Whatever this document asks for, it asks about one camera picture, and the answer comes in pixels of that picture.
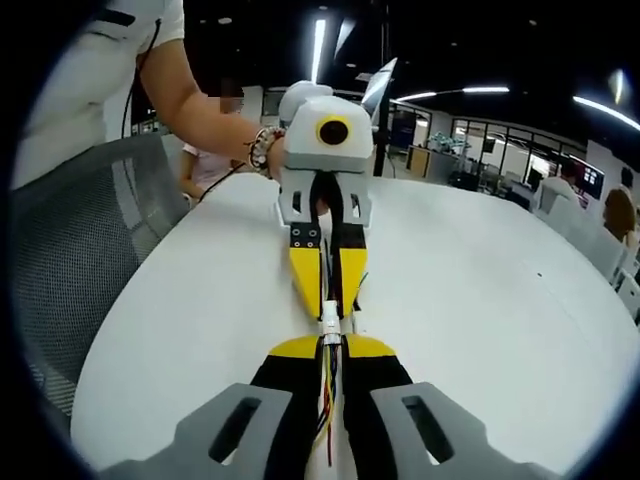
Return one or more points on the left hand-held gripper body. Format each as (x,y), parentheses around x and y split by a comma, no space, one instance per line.
(325,135)

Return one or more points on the person's left hand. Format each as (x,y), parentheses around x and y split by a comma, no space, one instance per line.
(276,160)

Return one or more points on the white chair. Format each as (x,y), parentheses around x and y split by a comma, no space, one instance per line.
(565,210)

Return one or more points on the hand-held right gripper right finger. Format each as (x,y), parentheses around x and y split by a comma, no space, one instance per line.
(380,380)

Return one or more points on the curved ceiling light strip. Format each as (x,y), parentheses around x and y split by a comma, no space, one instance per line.
(605,112)

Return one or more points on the operator person in white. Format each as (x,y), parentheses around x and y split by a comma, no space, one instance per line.
(90,75)

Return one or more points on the wooden cabinet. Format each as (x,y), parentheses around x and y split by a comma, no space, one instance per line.
(417,160)

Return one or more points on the wall monitor screens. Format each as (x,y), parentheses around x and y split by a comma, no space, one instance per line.
(592,181)

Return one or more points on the grey mesh office chair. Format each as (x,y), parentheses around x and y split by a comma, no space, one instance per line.
(85,240)

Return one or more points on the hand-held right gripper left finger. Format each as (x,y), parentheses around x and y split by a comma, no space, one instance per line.
(280,380)

